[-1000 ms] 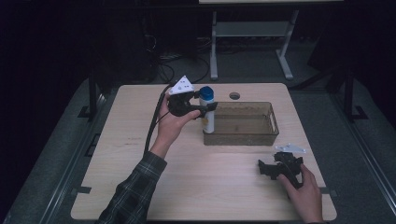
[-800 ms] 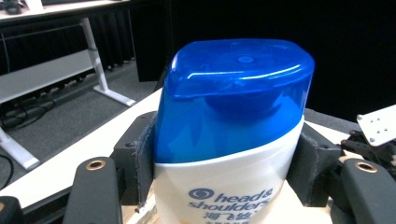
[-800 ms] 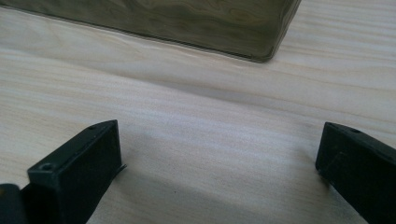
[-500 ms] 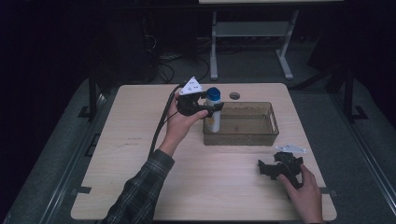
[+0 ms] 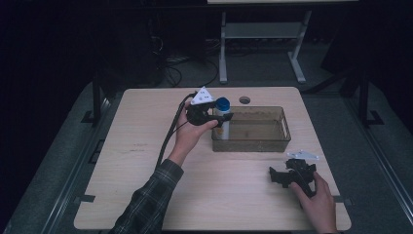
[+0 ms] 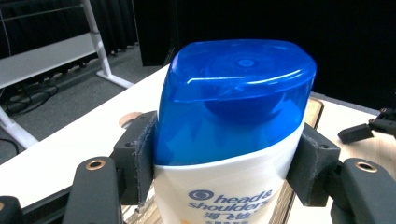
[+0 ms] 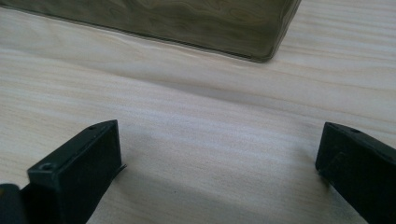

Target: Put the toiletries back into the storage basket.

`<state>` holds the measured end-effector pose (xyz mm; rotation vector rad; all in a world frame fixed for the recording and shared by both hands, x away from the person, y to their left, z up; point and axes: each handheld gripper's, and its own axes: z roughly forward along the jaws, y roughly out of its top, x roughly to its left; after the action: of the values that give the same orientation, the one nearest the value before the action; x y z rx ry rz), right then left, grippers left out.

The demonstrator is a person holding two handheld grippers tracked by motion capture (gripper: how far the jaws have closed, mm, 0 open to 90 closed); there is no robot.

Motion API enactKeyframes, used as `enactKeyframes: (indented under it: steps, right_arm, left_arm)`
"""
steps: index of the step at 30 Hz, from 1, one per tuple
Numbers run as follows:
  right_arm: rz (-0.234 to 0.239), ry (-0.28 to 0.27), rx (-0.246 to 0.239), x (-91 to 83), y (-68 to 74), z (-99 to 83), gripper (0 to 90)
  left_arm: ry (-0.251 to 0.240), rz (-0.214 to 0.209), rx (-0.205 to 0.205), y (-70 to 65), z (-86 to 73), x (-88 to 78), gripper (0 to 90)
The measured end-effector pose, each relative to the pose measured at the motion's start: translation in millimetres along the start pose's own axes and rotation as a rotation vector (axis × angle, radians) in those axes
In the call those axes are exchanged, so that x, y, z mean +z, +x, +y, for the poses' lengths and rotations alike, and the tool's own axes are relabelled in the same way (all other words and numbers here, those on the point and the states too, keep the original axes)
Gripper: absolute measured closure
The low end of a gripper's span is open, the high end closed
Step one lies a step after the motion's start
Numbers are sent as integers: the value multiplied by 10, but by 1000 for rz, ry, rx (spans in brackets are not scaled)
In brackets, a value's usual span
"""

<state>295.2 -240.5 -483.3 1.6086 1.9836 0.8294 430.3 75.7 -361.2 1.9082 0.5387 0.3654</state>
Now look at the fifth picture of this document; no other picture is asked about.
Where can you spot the brown transparent plastic box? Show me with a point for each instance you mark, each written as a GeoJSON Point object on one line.
{"type": "Point", "coordinates": [256, 133]}

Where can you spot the black upright post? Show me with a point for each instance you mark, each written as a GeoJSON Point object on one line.
{"type": "Point", "coordinates": [96, 100]}

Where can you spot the person's right hand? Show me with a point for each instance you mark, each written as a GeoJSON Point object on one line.
{"type": "Point", "coordinates": [321, 209]}

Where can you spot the white shampoo bottle blue cap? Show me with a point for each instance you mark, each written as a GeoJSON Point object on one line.
{"type": "Point", "coordinates": [222, 104]}

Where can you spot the aluminium floor rail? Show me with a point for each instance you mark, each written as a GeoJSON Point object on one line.
{"type": "Point", "coordinates": [380, 156]}
{"type": "Point", "coordinates": [76, 162]}

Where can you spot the grey metal table stand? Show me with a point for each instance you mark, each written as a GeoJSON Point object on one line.
{"type": "Point", "coordinates": [259, 31]}

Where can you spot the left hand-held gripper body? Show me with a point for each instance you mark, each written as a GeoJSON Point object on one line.
{"type": "Point", "coordinates": [198, 115]}

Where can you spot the person's left hand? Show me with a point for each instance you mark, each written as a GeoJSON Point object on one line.
{"type": "Point", "coordinates": [186, 139]}

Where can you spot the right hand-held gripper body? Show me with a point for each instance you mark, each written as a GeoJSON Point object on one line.
{"type": "Point", "coordinates": [302, 172]}

